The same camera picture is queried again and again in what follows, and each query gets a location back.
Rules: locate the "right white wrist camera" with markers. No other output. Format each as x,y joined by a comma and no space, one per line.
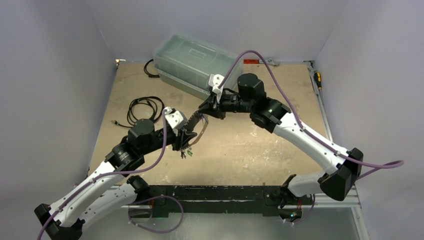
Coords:
214,82

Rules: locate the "yellow black screwdriver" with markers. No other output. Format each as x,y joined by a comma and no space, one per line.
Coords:
318,80

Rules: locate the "translucent green storage box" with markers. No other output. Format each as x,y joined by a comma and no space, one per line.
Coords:
186,62

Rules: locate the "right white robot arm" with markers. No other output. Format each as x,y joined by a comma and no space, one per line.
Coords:
340,167

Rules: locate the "oval metal keyring plate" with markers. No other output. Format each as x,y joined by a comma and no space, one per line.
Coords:
194,129

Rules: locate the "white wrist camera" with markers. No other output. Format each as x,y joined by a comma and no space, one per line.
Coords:
214,82
174,118

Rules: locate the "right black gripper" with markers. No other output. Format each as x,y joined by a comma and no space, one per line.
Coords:
215,105

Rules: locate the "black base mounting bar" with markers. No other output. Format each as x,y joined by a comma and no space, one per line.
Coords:
267,200

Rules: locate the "red handled wrench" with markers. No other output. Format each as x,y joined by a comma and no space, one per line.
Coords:
269,61

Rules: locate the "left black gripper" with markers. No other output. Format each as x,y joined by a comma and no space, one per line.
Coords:
183,136

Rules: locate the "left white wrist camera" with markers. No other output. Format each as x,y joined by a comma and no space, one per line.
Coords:
174,118

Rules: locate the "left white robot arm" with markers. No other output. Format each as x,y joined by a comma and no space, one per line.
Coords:
116,181

